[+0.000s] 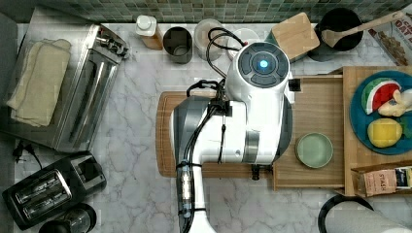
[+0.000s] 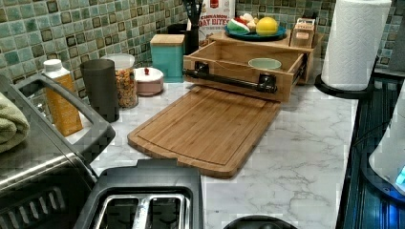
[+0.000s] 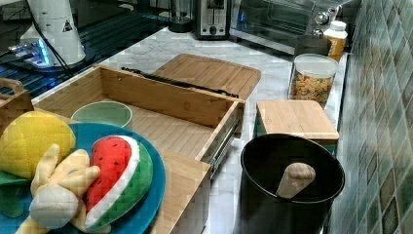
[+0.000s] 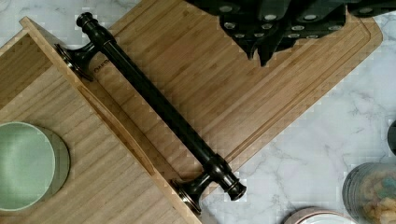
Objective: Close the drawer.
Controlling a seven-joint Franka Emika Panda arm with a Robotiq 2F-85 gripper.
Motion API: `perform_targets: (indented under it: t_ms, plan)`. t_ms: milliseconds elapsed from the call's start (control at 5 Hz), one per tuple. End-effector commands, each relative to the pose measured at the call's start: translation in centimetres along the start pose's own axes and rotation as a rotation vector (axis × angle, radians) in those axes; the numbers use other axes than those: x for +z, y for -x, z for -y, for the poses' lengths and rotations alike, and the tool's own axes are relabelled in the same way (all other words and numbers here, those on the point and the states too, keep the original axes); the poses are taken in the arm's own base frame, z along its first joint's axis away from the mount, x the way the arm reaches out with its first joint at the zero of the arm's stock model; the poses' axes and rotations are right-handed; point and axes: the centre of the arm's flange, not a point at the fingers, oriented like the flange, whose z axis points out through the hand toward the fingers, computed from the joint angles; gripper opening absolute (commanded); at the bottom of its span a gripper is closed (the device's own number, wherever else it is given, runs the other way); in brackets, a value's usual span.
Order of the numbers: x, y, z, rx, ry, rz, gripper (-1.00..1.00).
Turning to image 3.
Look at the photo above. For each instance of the blue plate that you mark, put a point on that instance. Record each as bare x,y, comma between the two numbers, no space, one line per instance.
138,219

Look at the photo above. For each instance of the white plush ball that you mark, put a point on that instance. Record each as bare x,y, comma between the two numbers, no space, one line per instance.
53,207

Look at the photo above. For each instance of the wooden utensil handle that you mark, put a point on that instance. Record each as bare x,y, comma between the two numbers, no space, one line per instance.
295,178

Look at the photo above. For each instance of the yellow plush lemon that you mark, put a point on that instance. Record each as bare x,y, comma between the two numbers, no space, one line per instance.
28,137

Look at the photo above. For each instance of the wooden basket with handle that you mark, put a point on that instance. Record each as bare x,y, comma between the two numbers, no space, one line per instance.
12,106

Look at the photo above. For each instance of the black drawer handle bar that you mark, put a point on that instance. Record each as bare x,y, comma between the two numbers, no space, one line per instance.
179,83

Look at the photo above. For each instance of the bamboo wooden drawer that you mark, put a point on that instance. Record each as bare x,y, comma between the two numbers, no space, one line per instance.
188,122

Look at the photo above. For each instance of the stainless toaster oven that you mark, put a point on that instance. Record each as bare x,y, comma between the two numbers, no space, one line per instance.
278,23

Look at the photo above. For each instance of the bamboo cabinet top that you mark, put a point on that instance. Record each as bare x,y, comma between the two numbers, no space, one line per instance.
185,206

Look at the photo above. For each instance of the pale green bowl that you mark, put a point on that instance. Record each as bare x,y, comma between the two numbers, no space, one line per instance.
105,112

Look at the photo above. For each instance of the white-capped yellow bottle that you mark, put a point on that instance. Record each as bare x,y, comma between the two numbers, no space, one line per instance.
336,33

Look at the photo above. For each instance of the green plush leaf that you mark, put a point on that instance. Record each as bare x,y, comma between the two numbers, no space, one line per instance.
10,185

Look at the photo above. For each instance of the black utensil pot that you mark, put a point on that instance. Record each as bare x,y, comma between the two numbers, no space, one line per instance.
263,161

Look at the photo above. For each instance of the clear jar of pasta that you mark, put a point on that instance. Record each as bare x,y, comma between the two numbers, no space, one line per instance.
312,78

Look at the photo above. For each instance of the silver black toaster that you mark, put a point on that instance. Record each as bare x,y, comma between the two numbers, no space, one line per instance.
212,19

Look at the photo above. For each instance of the bamboo cutting board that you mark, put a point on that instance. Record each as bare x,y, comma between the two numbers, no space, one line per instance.
213,73

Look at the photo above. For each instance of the black blender base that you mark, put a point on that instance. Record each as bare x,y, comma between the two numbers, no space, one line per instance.
180,16

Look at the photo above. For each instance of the teal box with bamboo lid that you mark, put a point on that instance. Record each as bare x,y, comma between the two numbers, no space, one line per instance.
303,118

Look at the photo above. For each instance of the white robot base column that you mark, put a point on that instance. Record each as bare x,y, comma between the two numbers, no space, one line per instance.
52,40

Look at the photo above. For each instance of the plush watermelon slice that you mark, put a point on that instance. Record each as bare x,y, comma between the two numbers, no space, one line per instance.
126,172

